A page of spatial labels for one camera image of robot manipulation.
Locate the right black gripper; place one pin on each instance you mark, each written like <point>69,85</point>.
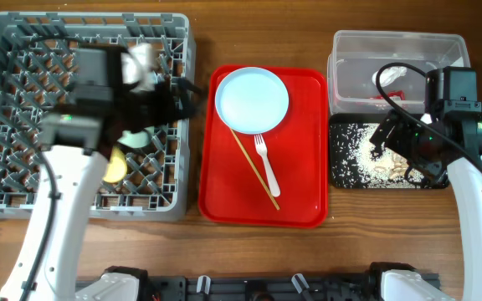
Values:
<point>395,141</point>

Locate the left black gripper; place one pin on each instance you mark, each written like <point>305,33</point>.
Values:
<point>164,94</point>

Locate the green plastic bowl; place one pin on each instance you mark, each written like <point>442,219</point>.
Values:
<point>137,140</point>

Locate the red snack wrapper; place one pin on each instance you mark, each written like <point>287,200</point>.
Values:
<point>396,95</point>

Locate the white tissue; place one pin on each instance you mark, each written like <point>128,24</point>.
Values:
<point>389,75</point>

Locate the yellow plastic cup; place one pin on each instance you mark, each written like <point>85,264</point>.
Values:
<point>116,170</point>

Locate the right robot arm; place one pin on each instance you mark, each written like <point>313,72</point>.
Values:
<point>453,114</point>

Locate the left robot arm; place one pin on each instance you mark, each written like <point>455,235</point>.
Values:
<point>74,149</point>

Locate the grey plastic dishwasher rack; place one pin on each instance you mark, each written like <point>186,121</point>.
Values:
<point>37,67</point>

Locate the single wooden chopstick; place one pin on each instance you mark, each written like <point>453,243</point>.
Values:
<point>255,170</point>

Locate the light blue round plate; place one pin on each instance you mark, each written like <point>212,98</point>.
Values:
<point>251,100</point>

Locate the spilled rice and scraps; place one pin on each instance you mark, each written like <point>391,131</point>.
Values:
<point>370,159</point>

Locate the black rectangular tray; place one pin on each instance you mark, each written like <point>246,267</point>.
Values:
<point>350,167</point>

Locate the white plastic fork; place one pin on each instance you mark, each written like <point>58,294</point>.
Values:
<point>262,150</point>

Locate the clear plastic bin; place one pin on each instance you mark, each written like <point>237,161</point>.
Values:
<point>357,56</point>

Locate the red plastic serving tray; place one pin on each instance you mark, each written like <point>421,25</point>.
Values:
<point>230,192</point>

